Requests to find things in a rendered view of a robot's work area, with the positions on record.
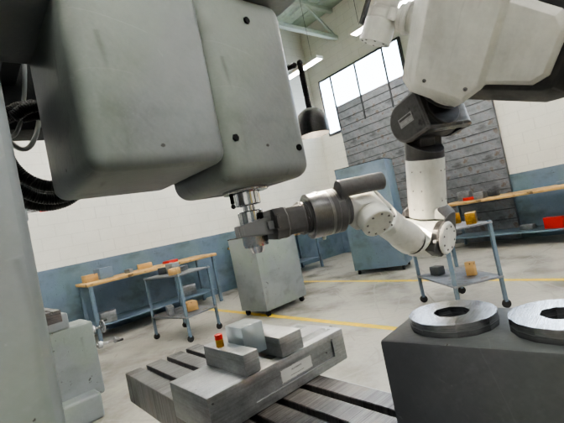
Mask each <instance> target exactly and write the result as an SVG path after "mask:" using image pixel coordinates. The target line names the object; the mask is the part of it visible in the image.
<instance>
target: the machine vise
mask: <svg viewBox="0 0 564 423"><path fill-rule="evenodd" d="M290 327H295V328H300V331H301V335H302V340H303V344H304V347H303V348H301V349H299V350H297V351H295V352H293V353H291V354H289V355H288V356H286V357H284V358H280V357H276V356H272V355H268V354H264V353H261V352H259V353H258V350H257V348H252V347H245V346H241V345H237V344H233V343H229V342H224V347H219V348H217V346H216V342H215V341H214V342H210V343H208V344H206V345H204V346H203V348H204V353H205V357H206V363H207V365H206V366H204V367H201V368H198V369H197V370H195V371H193V372H190V373H188V374H186V375H184V376H182V377H179V378H177V379H175V380H173V381H171V382H170V389H171V393H172V398H173V402H174V407H175V414H176V416H177V417H178V418H180V419H181V420H183V421H184V422H186V423H243V422H244V421H246V420H247V419H249V418H250V417H252V416H254V415H256V414H258V413H259V412H260V411H261V410H264V409H265V408H267V407H269V406H270V405H272V404H273V403H275V402H276V401H278V400H280V399H282V398H283V397H285V396H286V395H287V394H290V393H291V392H293V391H294V390H296V389H298V388H299V387H301V386H302V385H304V384H306V383H308V382H309V381H311V380H312V379H314V378H315V377H317V376H319V375H320V374H322V373H324V372H326V371H327V370H328V369H330V368H332V367H334V366H335V365H337V364H338V363H340V362H341V361H343V360H344V359H346V358H347V352H346V348H345V343H344V339H343V335H342V329H341V328H338V327H330V326H316V325H308V324H300V323H296V324H294V325H293V326H290Z"/></svg>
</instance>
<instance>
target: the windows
mask: <svg viewBox="0 0 564 423"><path fill-rule="evenodd" d="M404 66H405V58H404V54H403V50H402V46H401V42H400V37H399V36H398V37H396V38H394V39H392V40H391V43H390V46H389V47H388V48H382V47H378V48H377V49H376V50H373V51H371V52H370V53H368V54H366V55H365V56H363V57H361V58H359V59H358V60H355V61H354V62H353V63H351V64H349V65H347V66H345V67H343V68H341V69H340V70H338V71H336V72H335V73H333V74H331V75H330V76H328V77H326V78H325V79H323V80H321V81H319V82H318V85H319V89H320V93H321V100H322V105H323V109H324V113H325V115H326V117H327V119H328V122H329V127H330V131H331V132H330V133H329V137H331V136H333V135H336V134H338V133H341V132H342V131H341V128H340V127H341V124H340V121H339V116H338V111H337V106H340V105H342V104H343V103H345V102H348V101H350V100H352V99H353V98H355V97H359V96H360V100H361V103H362V108H363V115H364V117H366V116H365V111H364V107H363V100H362V96H361V95H362V94H364V93H366V92H368V91H371V90H373V89H374V88H376V87H379V86H382V85H383V84H385V83H387V82H388V87H389V89H390V85H389V82H390V81H392V80H393V79H395V78H398V77H400V76H402V75H403V72H404ZM389 94H390V98H391V97H392V93H391V90H389ZM391 102H392V106H393V107H394V102H393V98H391Z"/></svg>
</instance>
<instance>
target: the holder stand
mask: <svg viewBox="0 0 564 423"><path fill-rule="evenodd" d="M381 346H382V350H383V355H384V362H385V366H386V370H387V374H388V379H389V386H390V390H391V394H392V399H393V402H394V410H395V414H396V418H397V422H398V423H564V299H558V300H541V301H535V302H530V303H526V304H523V305H519V306H516V307H515V308H497V306H495V305H493V304H491V303H489V302H485V301H480V300H446V301H441V302H436V303H431V304H429V305H423V306H421V307H419V308H417V309H415V310H413V311H412V312H411V313H410V315H409V319H408V320H406V321H405V322H404V323H402V324H401V325H400V326H398V327H397V328H396V329H395V330H393V331H392V332H391V333H390V334H389V335H388V336H387V337H385V338H384V339H383V340H382V341H381Z"/></svg>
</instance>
